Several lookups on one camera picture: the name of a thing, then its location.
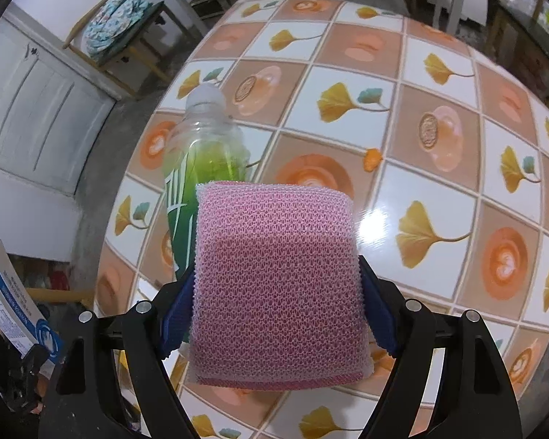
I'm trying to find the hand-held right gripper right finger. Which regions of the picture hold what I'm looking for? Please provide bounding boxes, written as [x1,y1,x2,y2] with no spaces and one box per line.
[358,256,523,439]

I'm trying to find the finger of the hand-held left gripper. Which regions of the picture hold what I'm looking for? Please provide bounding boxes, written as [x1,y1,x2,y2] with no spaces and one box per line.
[0,343,51,414]

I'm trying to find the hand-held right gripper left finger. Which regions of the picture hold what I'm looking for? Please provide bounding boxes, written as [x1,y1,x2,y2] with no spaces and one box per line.
[39,269,197,439]

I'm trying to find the blue cling film box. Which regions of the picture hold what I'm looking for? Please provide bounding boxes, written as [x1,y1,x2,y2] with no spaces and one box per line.
[0,237,65,367]

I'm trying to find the pink mesh sponge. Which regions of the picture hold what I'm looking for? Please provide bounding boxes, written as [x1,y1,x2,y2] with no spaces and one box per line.
[185,182,375,391]

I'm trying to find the small wooden chair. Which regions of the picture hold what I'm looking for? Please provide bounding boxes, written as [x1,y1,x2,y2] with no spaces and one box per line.
[23,284,97,307]

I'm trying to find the patterned tablecloth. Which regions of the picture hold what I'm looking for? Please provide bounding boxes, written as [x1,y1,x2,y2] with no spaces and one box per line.
[93,0,549,439]

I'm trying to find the green dish soap bottle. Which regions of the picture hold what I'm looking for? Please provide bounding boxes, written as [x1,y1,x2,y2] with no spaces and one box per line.
[161,83,250,284]

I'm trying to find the white panelled door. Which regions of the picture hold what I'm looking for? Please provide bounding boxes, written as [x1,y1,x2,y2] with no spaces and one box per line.
[0,11,120,197]

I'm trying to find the wooden chair with cushion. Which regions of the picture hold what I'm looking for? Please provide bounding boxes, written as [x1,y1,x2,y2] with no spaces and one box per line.
[63,0,190,99]

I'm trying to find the floral cushion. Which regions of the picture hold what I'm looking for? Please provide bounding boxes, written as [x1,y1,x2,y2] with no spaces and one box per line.
[83,0,152,62]

